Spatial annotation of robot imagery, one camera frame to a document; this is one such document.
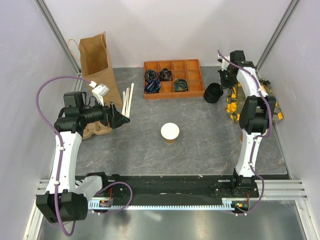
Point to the camouflage cloth bag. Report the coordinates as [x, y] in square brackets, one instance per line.
[235, 101]

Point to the brown paper bag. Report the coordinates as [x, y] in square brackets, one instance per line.
[96, 65]

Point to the cardboard cup carrier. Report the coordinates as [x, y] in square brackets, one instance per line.
[96, 128]

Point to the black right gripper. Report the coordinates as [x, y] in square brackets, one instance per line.
[225, 85]

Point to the blue striped cup sleeve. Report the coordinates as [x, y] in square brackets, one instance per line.
[152, 87]

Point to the dark patterned cup sleeve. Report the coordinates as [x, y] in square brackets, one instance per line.
[150, 75]

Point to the orange compartment tray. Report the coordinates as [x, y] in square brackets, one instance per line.
[188, 69]

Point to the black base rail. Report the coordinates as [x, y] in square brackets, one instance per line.
[169, 190]

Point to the green yellow cup sleeve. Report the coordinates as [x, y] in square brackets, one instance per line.
[180, 85]

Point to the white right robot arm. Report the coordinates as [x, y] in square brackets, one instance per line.
[255, 118]

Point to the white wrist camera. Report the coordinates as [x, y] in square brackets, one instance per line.
[224, 63]
[99, 91]

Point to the brown black cup sleeve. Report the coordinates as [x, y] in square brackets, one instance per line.
[165, 75]

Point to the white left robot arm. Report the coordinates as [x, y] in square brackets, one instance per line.
[63, 200]

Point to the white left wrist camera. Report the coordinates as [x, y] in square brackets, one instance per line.
[99, 91]

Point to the stack of black lids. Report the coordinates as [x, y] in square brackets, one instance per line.
[213, 93]

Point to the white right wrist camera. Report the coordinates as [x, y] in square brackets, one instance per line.
[224, 63]

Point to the stack of paper cups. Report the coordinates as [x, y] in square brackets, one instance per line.
[241, 138]

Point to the brown paper coffee cup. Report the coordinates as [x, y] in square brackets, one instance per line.
[170, 132]

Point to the slotted cable duct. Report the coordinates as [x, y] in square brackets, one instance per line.
[103, 205]

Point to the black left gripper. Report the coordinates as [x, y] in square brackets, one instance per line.
[112, 117]

